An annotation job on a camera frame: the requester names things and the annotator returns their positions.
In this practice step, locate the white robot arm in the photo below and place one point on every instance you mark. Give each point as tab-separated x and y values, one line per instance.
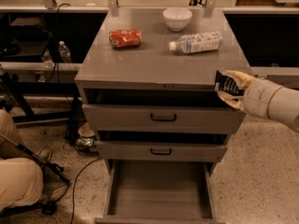
284	107

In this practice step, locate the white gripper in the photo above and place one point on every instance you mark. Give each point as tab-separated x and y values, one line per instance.
257	99

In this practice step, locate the grey metal drawer cabinet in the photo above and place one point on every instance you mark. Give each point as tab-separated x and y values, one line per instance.
152	75

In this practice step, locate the black grey reacher stick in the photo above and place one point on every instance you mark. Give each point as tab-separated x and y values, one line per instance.
57	169

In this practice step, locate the black stand frame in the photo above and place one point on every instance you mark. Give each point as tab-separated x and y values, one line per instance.
13	89

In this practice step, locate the grey top drawer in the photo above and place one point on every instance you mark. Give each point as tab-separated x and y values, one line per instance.
163	119

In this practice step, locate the clear plastic water bottle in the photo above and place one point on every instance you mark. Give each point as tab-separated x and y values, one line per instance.
188	44

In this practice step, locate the grey open bottom drawer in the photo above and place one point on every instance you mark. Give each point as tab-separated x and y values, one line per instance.
158	192

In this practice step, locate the small water bottle on shelf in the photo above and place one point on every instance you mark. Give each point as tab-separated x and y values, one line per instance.
64	52

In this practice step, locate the crushed orange soda can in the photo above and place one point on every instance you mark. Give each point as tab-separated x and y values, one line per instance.
125	38

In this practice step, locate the dark blue rxbar wrapper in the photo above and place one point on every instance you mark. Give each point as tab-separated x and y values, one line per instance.
226	84

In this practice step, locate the grey shoe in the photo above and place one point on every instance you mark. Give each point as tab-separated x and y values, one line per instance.
45	153

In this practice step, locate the white ceramic bowl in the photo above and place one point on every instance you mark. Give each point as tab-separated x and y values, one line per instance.
177	18

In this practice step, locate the grey middle drawer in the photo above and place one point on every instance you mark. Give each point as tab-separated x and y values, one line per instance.
149	151

